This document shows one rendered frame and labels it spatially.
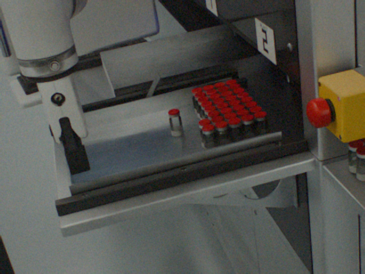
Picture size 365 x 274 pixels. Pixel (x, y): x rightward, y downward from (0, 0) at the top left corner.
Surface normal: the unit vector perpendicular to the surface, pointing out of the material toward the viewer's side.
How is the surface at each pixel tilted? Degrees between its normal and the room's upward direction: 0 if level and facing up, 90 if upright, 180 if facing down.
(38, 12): 90
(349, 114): 90
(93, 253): 0
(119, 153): 0
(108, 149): 0
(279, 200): 90
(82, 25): 90
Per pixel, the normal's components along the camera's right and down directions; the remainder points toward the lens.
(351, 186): -0.15, -0.88
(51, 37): 0.54, 0.31
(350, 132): 0.24, 0.42
